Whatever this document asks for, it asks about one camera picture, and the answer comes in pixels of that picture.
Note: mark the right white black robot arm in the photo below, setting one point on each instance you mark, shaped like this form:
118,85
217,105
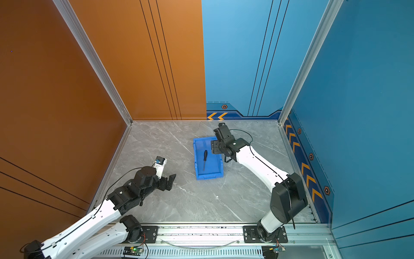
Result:
288,195

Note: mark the blue plastic bin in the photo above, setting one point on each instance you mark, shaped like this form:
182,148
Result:
214,165

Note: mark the aluminium corner post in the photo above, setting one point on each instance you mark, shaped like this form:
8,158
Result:
325,24
72,21

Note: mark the aluminium front mounting rail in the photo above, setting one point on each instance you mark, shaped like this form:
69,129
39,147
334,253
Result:
236,234

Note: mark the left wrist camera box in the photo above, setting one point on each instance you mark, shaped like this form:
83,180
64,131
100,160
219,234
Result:
159,165

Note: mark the right aluminium corner post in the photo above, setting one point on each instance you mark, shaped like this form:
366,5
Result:
325,24

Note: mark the left aluminium corner post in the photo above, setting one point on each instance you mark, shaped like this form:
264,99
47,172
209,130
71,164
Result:
72,21

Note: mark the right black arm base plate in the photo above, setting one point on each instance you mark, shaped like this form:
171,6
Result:
257,234

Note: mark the right small circuit board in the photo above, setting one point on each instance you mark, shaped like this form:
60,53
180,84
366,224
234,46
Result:
278,248

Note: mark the white slotted cable duct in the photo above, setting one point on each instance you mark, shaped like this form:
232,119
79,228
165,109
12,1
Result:
164,252

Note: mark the left green circuit board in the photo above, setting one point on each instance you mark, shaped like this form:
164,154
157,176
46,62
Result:
133,251

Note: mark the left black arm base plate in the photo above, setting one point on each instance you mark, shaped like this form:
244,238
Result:
145,234

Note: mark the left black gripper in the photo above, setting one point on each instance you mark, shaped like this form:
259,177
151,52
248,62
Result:
164,185

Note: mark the black handled screwdriver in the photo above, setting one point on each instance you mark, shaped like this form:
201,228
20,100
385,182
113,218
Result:
205,155

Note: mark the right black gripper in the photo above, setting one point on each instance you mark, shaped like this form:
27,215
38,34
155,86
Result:
214,147

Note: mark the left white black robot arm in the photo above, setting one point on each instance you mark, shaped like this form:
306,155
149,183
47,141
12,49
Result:
106,225

